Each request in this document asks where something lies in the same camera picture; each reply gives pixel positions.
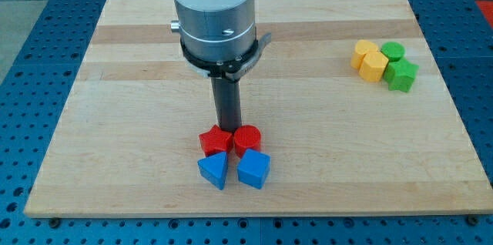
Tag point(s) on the black clamp ring mount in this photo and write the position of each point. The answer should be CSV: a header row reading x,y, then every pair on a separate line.
x,y
231,70

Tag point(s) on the dark cylindrical pointer rod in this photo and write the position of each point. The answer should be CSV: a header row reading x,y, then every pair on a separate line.
x,y
227,102

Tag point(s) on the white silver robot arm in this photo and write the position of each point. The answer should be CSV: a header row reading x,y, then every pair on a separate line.
x,y
219,40

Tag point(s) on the red star block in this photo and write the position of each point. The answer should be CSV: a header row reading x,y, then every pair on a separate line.
x,y
216,141

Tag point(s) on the green star block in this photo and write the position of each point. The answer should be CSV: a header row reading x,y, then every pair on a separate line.
x,y
400,75

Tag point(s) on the red cylinder block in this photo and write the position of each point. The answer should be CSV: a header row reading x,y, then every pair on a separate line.
x,y
246,137

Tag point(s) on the blue triangle block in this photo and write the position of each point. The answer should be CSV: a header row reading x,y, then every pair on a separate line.
x,y
214,169

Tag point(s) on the blue cube block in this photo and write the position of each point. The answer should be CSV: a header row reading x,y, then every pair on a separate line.
x,y
253,168

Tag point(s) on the light wooden board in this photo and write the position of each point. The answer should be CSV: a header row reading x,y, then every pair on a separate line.
x,y
126,144

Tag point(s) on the yellow cylinder block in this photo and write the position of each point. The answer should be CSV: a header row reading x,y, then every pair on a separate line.
x,y
361,48

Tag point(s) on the yellow hexagon block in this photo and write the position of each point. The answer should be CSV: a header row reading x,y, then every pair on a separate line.
x,y
373,66

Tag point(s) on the green cylinder block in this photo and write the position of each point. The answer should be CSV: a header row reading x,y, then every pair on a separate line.
x,y
394,51

